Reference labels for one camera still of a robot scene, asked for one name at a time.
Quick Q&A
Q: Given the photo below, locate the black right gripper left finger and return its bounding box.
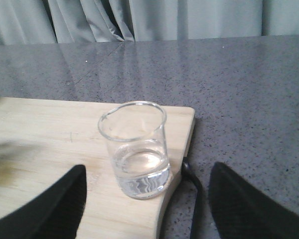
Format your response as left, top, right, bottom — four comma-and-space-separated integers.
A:
0, 165, 86, 239

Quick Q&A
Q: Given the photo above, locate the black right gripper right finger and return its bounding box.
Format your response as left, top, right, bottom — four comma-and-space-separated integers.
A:
208, 162, 299, 239

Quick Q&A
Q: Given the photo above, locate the clear glass beaker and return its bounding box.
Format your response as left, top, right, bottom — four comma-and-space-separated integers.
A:
98, 101, 172, 200

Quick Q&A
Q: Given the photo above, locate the light wooden cutting board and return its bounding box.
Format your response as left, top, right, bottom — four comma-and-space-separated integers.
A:
0, 97, 195, 239

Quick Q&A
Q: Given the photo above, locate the grey curtain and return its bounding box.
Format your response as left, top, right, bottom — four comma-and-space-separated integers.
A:
0, 0, 299, 45

